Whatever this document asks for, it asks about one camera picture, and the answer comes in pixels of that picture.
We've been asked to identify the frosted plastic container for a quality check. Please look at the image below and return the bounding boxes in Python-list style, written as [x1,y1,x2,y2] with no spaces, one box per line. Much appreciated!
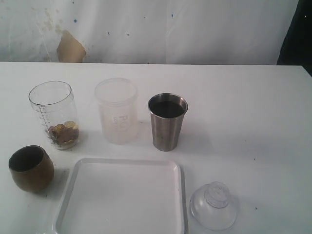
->
[94,78,138,145]

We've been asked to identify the stainless steel tumbler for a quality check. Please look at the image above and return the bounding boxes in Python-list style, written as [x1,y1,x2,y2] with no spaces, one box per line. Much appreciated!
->
[148,93,188,152]

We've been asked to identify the dark object right background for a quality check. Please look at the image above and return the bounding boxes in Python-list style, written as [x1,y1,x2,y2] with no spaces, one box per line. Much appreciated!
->
[277,0,312,66]

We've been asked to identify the white plastic tray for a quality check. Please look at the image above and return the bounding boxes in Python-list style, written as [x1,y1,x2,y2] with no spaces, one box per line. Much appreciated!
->
[53,158,185,234]

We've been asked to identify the clear graduated shaker cup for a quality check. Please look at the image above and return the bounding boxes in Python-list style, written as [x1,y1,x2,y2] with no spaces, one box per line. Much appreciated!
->
[28,81,79,150]

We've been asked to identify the clear shaker strainer lid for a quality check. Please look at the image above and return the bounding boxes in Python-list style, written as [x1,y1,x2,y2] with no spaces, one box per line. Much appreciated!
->
[190,181,238,232]

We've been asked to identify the coins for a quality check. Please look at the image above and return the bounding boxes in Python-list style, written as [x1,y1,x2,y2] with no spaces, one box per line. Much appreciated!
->
[47,121,79,149]

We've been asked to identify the brown wooden cup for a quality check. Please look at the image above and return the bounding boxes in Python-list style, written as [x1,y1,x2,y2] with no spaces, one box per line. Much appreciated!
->
[8,145,55,193]

